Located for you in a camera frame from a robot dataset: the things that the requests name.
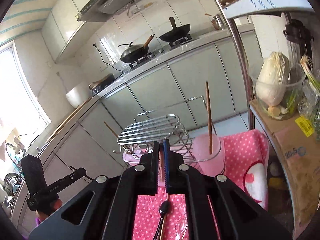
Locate black frying wok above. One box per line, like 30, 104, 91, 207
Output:
159, 17, 190, 42

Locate pink plastic utensil cup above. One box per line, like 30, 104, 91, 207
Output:
193, 133, 225, 177

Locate clear plastic spoon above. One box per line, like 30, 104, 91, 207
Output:
175, 217, 188, 240

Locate pink plastic drip tray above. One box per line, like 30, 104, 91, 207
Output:
122, 146, 152, 166

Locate lower kitchen cabinets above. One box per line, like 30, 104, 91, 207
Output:
10, 31, 263, 230

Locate metal wire dish rack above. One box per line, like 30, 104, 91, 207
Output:
113, 95, 218, 164

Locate brown wooden chopstick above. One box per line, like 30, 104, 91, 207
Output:
205, 81, 213, 155

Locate black wok with lid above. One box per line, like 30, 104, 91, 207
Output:
118, 35, 154, 63

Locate napa cabbage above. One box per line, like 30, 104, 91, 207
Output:
255, 51, 290, 107

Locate pink polka dot cloth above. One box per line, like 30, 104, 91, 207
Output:
132, 129, 269, 239

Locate upper kitchen cabinets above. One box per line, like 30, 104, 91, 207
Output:
42, 0, 103, 63

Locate metal shelf rack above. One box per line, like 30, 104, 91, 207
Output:
202, 0, 320, 240

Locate white rice cooker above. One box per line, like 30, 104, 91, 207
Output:
66, 81, 92, 108

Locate cardboard box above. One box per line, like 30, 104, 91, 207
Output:
249, 100, 319, 239

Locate left hand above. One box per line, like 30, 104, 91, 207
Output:
35, 198, 62, 226

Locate green onions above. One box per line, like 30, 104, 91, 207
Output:
300, 55, 320, 95

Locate black spoon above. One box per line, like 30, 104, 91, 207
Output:
153, 200, 171, 240

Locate clear plastic bowl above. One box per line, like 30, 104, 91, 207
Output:
248, 60, 305, 120

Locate kitchen cabinets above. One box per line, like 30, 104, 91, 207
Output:
42, 0, 103, 63
10, 31, 263, 230

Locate black power cable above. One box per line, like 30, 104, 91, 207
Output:
93, 43, 124, 77

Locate gas stove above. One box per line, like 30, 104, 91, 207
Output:
128, 34, 196, 69

